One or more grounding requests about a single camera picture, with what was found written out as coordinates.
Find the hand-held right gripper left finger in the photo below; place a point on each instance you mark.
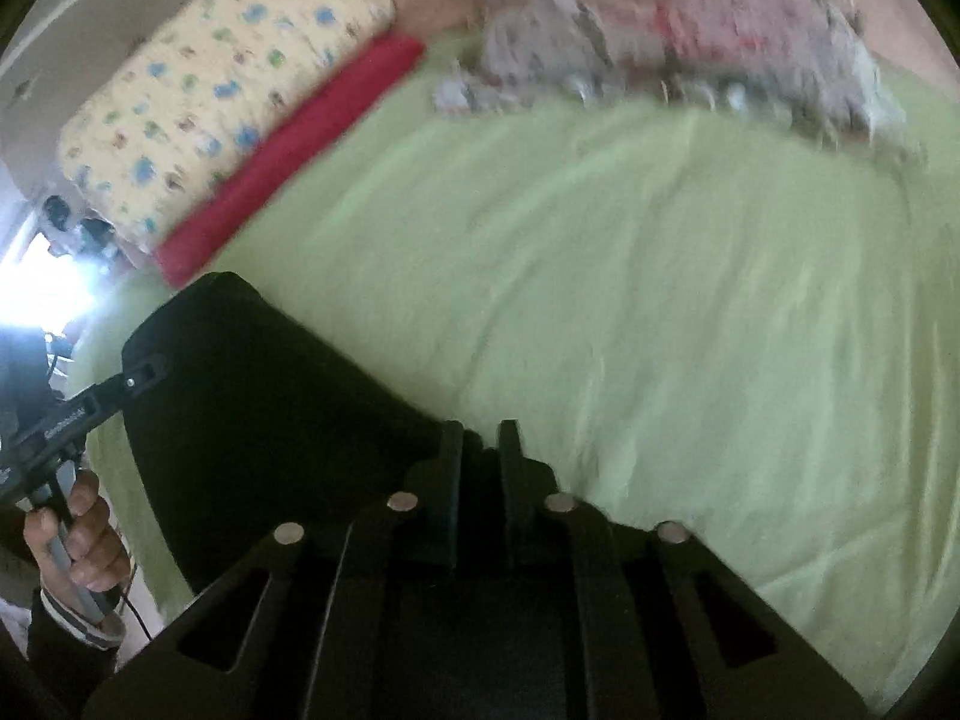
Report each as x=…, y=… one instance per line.
x=450, y=465

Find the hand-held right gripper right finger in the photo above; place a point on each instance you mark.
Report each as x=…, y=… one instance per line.
x=512, y=465

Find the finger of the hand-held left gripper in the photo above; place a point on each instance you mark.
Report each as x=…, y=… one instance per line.
x=127, y=382

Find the black pants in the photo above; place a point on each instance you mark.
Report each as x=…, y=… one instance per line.
x=277, y=420

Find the person's left forearm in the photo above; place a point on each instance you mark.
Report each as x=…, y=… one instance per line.
x=71, y=637

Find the person's left hand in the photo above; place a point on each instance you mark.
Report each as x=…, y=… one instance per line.
x=86, y=540

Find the green bed sheet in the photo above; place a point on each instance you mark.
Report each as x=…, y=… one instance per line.
x=615, y=330

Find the red folded cloth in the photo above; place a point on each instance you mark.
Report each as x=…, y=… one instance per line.
x=292, y=157

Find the yellow printed pillow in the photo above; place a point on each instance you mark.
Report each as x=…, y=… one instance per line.
x=225, y=97

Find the grey fluffy blanket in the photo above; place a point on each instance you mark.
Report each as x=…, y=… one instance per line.
x=660, y=22

